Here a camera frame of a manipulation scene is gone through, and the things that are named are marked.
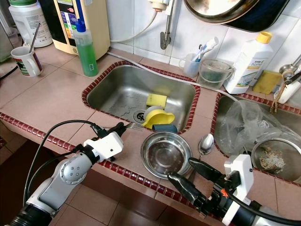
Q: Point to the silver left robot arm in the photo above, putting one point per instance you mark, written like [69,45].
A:
[75,172]

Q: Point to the metal stirrer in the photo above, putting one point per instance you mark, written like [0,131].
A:
[35,37]

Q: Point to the white blue toothbrush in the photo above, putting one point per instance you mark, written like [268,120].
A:
[211,44]

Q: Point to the white plastic jar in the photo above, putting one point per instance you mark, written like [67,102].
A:
[28,26]

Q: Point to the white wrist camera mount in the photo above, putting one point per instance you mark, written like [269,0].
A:
[240,167]
[108,145]

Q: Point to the white printed mug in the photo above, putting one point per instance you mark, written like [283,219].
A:
[28,63]

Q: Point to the blue plastic cup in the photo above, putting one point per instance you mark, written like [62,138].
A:
[167,128]

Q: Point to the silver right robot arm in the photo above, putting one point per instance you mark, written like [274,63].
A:
[244,219]

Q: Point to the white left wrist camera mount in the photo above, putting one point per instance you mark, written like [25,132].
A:
[108,145]

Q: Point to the metal wall tap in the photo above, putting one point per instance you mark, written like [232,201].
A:
[164,35]

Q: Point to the green dish soap bottle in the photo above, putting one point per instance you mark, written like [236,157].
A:
[86,56]

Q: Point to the yellow dish cloth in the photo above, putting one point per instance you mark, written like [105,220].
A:
[267,82]

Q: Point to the hanging dark pan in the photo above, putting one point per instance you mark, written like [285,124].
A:
[280,19]

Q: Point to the white toothbrush cup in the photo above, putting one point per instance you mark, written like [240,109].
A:
[189,68]

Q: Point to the white detergent bottle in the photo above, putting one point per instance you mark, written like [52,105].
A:
[247,66]

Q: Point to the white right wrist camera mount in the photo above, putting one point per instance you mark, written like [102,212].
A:
[240,167]

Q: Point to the yellow plastic cup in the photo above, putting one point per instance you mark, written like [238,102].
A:
[160,117]

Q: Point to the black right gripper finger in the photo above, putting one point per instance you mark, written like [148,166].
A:
[206,170]
[185,187]

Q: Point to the clear plastic bag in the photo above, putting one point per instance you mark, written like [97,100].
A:
[244,125]

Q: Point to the hanging steel wok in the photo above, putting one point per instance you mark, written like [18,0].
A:
[216,9]

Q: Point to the steel strainer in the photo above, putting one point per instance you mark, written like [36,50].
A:
[273,157]

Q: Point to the beige water purifier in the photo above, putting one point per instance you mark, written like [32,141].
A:
[61,42]

